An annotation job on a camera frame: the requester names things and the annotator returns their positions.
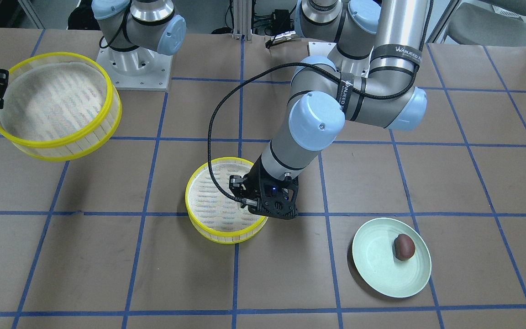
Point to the brown steamed bun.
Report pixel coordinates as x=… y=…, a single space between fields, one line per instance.
x=404 y=247

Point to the grey office chair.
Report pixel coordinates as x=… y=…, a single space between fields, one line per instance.
x=473 y=25

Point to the light green plate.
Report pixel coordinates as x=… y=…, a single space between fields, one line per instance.
x=374 y=258

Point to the yellow steamer layer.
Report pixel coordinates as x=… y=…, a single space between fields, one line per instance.
x=59 y=106
x=216 y=217

